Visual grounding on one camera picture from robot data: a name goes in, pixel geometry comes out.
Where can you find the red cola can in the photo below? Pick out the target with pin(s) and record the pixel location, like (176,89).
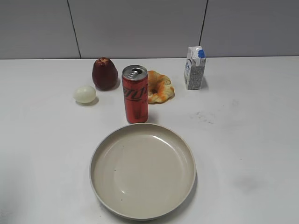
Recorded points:
(135,91)

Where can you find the orange striped croissant bread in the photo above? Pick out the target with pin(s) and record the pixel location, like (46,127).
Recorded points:
(160,88)

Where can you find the beige round plate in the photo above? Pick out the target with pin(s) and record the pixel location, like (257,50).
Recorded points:
(142,171)

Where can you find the small white milk carton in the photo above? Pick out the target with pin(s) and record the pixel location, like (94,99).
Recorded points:
(194,68)

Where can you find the dark red wax apple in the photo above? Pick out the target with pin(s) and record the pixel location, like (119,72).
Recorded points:
(104,74)

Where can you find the white egg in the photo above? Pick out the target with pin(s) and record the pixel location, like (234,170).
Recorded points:
(84,94)

